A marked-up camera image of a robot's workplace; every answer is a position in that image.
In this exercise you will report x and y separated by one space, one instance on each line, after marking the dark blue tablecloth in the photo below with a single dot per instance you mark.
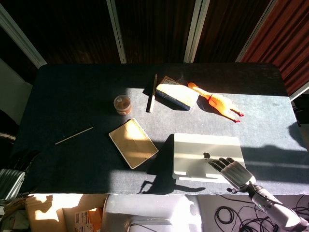
72 96

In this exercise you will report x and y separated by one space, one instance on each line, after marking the thick book blue cover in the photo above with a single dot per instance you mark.
177 95

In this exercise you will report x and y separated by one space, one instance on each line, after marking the white window frame post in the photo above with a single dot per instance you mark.
117 31
258 31
196 31
21 39

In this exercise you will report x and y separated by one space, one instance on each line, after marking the silver ribbed suitcase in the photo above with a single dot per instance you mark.
10 184

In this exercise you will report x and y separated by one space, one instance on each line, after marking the long dark wooden bar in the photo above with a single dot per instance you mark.
151 96

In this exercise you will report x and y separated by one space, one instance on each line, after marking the brown spiral notebook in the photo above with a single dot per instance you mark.
132 143

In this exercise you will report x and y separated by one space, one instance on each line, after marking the thin wooden stick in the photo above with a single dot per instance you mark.
74 135

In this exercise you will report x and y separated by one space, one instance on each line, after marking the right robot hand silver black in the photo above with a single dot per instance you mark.
237 172

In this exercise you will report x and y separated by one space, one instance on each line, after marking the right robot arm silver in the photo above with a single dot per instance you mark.
277 207

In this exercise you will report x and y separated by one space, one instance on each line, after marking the clear plastic snack jar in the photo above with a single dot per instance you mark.
122 104

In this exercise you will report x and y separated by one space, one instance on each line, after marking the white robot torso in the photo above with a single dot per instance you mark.
149 212

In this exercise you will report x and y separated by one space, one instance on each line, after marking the silver laptop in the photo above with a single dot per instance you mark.
193 149

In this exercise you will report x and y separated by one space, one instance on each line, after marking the red curtain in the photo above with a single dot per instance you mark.
285 38

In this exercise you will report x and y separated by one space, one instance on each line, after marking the orange rubber chicken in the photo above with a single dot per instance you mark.
217 102

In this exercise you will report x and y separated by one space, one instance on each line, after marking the brown printed box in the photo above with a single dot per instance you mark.
171 80

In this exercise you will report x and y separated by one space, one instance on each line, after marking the dark brown curtain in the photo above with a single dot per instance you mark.
77 29

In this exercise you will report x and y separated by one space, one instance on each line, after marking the cardboard box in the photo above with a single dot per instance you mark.
48 215

